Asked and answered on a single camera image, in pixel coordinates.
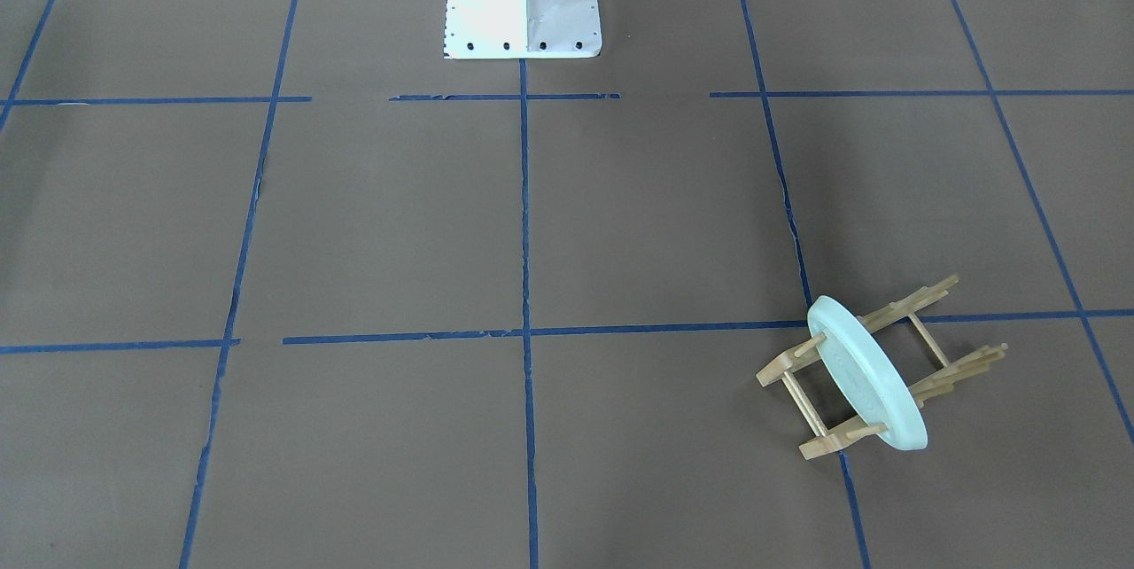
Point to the light green ceramic plate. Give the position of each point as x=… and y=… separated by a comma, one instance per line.
x=866, y=376

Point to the wooden dish rack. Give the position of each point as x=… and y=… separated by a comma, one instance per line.
x=828, y=440

